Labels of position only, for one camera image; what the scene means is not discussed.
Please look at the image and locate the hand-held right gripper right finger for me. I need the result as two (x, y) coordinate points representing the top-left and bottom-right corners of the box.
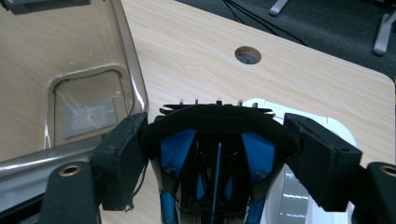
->
(283, 112), (363, 213)

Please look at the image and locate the black floor cable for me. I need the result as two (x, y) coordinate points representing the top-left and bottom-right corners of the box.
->
(221, 0), (278, 35)
(226, 0), (308, 47)

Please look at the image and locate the clear grey storage box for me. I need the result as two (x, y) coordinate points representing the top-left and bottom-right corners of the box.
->
(0, 0), (149, 217)

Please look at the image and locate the blue toy car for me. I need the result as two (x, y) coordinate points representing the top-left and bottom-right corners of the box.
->
(138, 97), (303, 224)

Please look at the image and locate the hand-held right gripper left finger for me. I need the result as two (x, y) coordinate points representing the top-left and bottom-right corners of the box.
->
(92, 111), (149, 212)

